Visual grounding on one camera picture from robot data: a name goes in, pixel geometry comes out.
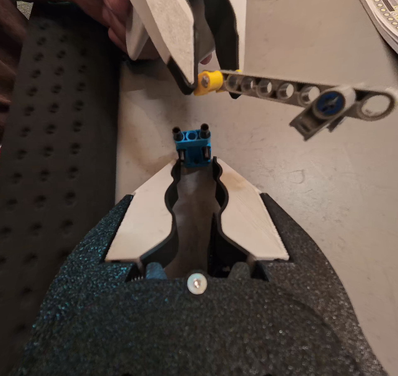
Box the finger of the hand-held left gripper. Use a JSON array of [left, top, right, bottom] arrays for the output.
[[214, 0, 248, 99], [119, 0, 200, 96]]

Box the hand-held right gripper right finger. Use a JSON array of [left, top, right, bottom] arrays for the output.
[[207, 156, 290, 277]]

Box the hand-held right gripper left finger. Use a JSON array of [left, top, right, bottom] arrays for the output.
[[105, 159, 181, 268]]

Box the long grey building beam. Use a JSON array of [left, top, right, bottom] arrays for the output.
[[218, 69, 398, 123]]

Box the blue panel with black pins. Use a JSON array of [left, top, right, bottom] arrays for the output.
[[172, 123, 213, 169]]

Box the short grey connector piece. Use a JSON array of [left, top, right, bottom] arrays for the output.
[[289, 86, 357, 142]]

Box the blue connector pin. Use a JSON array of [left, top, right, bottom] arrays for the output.
[[317, 91, 346, 115]]

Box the person's left hand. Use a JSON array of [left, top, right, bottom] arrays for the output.
[[69, 0, 160, 63]]

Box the black perforated pad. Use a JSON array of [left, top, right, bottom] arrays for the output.
[[0, 6, 122, 352]]

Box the instruction booklet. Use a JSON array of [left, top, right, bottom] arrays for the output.
[[354, 0, 398, 55]]

